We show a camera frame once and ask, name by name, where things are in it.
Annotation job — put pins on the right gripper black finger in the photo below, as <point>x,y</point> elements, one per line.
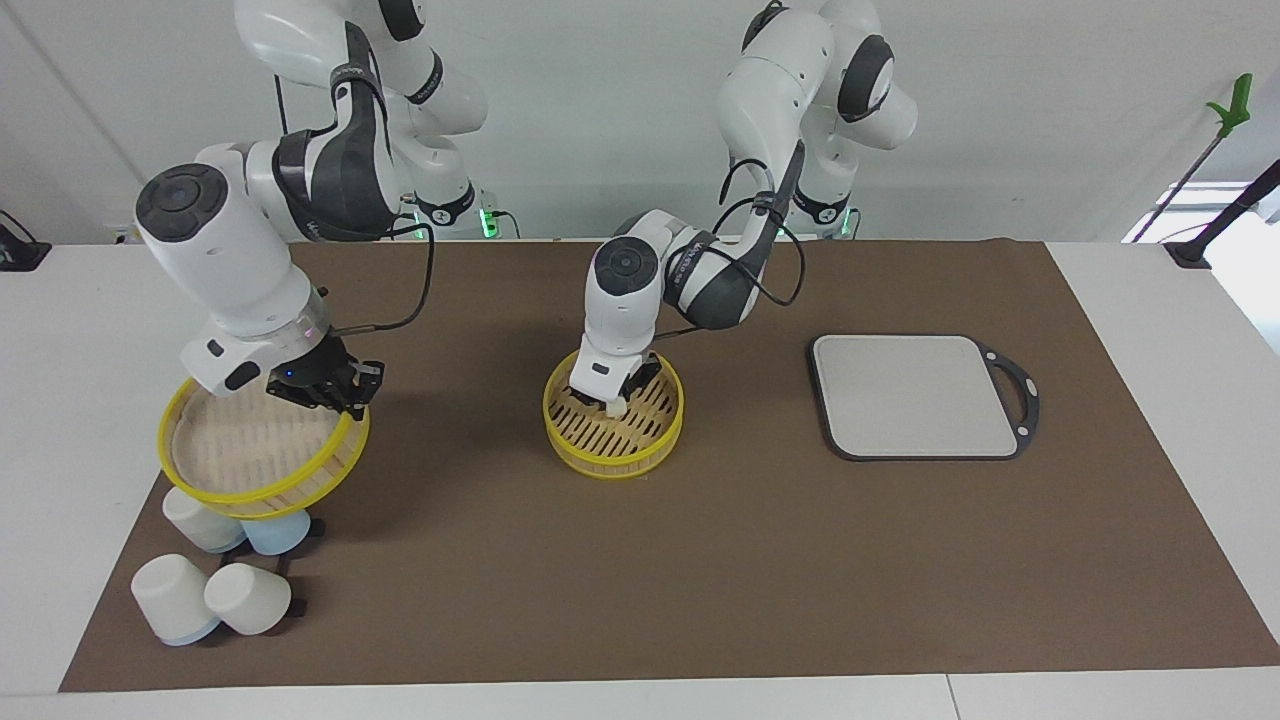
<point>357,405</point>
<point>331,402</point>

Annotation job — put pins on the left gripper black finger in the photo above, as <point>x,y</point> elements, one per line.
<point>585,396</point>
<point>630,396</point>

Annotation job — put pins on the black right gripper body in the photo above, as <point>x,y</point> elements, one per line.
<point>325,375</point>

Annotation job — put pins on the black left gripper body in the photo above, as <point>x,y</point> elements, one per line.
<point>647,372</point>

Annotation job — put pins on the small white steamed bun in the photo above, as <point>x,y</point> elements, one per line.
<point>616,408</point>

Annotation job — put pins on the yellow rimmed bamboo steamer lid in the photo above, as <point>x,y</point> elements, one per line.
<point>250,460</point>

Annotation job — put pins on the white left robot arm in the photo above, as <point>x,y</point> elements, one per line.
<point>625,290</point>

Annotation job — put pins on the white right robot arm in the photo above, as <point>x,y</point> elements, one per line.
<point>230,260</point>

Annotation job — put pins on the yellow rimmed bamboo steamer base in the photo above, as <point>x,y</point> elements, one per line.
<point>610,450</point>

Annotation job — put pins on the black cup rack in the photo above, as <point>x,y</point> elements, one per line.
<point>317,527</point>

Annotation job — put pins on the light blue cup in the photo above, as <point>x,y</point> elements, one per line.
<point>280,535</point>

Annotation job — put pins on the plain white cup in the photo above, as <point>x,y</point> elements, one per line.
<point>247,598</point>
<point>205,532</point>

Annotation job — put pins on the brown table mat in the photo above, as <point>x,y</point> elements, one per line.
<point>450,580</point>

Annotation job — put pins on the white cup with blue rim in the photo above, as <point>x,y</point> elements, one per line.
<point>172,598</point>

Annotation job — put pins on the grey cutting board black rim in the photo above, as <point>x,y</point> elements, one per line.
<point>915,395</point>

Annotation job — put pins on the black pole with base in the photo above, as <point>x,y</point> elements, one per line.
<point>1190,252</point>

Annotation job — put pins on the thin rod with green tip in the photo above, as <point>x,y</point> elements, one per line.
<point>1238,105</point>

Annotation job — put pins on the white wall socket box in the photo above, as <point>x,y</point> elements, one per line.
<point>125,236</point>

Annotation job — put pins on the black clamp mount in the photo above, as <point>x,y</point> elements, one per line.
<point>20,255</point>

